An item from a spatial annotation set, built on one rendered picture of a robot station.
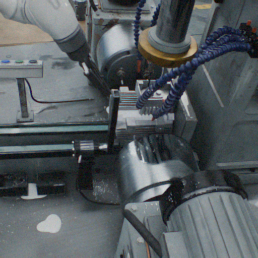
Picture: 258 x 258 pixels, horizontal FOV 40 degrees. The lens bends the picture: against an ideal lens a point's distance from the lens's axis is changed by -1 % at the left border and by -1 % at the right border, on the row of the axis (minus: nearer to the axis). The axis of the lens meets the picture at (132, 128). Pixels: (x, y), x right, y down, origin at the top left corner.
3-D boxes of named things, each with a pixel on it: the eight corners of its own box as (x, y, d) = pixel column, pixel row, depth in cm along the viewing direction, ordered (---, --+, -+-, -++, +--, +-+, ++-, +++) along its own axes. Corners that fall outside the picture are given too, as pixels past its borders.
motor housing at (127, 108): (156, 116, 143) (165, 79, 130) (166, 153, 131) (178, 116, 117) (107, 117, 139) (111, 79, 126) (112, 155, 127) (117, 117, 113)
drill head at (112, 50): (143, 53, 174) (151, 5, 156) (158, 104, 149) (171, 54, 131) (91, 52, 169) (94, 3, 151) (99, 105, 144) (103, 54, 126)
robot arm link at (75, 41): (77, 15, 107) (86, 30, 111) (51, 27, 108) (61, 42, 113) (79, 31, 101) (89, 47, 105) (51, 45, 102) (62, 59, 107)
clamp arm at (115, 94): (113, 147, 119) (121, 89, 101) (114, 154, 117) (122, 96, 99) (102, 147, 119) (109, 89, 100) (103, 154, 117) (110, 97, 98)
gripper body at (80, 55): (86, 47, 105) (100, 68, 112) (84, 31, 111) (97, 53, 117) (64, 57, 106) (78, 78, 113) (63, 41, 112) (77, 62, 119)
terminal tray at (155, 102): (166, 94, 130) (170, 79, 124) (172, 115, 122) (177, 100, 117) (133, 94, 127) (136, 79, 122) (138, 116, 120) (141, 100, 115)
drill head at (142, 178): (176, 160, 130) (193, 111, 112) (209, 272, 102) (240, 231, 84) (107, 164, 124) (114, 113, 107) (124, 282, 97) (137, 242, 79)
